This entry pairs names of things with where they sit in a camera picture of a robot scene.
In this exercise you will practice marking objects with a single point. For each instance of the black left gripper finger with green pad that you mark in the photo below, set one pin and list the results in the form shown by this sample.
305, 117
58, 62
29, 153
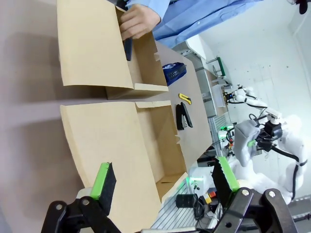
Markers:
103, 187

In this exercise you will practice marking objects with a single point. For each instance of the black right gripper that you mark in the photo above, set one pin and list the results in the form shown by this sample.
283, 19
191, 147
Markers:
271, 133

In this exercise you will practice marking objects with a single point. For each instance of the large cardboard box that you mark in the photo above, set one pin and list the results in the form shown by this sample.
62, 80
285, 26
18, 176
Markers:
104, 138

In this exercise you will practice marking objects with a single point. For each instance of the slim black remote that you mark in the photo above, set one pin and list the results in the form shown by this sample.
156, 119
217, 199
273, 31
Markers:
128, 49

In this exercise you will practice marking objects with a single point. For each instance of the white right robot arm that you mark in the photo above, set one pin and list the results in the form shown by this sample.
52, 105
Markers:
292, 145

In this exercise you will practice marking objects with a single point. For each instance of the forearm in blue sleeve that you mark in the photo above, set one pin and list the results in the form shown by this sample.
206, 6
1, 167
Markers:
150, 4

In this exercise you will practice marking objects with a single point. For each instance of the white robot base, green light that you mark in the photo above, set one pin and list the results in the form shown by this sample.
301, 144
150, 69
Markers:
200, 176

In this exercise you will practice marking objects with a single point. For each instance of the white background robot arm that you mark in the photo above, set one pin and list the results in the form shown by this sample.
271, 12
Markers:
247, 98

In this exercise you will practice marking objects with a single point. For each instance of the cardboard box with short flaps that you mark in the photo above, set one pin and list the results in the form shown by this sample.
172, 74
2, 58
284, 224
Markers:
87, 48

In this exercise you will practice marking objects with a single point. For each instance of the person's bare hand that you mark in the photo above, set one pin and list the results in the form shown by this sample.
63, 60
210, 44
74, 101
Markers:
137, 21

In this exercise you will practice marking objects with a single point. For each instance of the red emergency stop button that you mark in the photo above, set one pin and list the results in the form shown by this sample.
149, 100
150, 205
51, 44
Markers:
211, 197

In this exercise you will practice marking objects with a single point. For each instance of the black power adapter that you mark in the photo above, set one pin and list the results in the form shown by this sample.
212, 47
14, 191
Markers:
185, 201

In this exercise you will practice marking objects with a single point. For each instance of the black stapler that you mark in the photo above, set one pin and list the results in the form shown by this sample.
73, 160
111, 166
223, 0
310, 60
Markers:
182, 116

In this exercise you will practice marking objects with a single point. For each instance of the yellow utility knife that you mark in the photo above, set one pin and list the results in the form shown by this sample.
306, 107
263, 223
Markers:
185, 98

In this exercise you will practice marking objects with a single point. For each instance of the green-framed cart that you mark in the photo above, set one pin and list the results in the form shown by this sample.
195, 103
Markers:
219, 66

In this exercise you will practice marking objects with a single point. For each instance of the blue zip pouch, white print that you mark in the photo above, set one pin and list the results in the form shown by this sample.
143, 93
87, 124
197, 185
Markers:
175, 72

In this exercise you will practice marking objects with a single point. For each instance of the blue shirt sleeve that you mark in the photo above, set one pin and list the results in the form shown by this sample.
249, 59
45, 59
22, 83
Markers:
199, 17

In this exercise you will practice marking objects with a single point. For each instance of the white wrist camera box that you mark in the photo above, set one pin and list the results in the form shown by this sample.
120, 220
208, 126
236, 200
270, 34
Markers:
274, 114

